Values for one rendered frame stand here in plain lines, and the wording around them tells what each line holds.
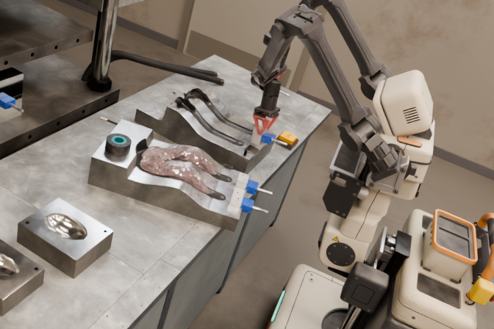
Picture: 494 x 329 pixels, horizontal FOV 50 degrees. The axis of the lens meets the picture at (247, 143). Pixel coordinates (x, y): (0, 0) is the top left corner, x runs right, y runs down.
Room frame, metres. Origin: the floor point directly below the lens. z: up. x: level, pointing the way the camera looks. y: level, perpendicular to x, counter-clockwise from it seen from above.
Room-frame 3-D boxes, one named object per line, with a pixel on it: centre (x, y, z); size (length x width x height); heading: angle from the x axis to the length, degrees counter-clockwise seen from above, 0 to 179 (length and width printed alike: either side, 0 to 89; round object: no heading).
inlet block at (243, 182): (1.51, -0.07, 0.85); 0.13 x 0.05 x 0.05; 90
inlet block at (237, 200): (1.40, -0.07, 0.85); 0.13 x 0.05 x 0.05; 90
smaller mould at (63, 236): (1.04, 0.39, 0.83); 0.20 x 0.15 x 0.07; 73
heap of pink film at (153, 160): (1.46, 0.20, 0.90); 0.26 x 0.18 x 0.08; 90
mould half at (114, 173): (1.45, 0.20, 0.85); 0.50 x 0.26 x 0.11; 90
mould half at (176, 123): (1.82, 0.17, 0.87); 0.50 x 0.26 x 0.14; 73
